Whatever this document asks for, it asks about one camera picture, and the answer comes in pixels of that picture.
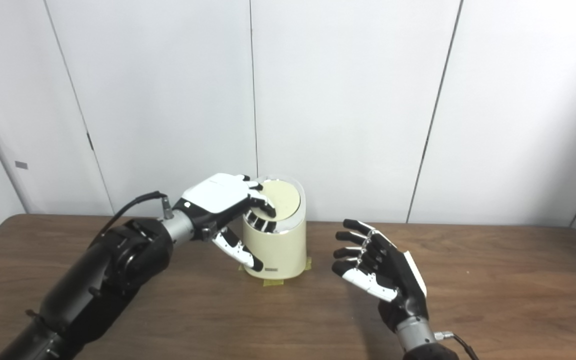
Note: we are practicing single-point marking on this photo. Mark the small grey wall label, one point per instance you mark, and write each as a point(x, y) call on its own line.
point(21, 165)

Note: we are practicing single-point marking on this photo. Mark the cream round bin lid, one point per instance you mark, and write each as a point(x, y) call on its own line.
point(285, 197)

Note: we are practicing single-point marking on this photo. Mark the black wall panel hinge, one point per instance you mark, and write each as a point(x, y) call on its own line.
point(90, 142)

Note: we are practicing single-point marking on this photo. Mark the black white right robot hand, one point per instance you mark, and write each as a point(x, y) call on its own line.
point(398, 280)

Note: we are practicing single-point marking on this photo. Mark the cream-colored bin body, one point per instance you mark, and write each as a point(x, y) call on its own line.
point(283, 250)

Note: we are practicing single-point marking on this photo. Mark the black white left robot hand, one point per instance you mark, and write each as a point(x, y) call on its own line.
point(213, 197)

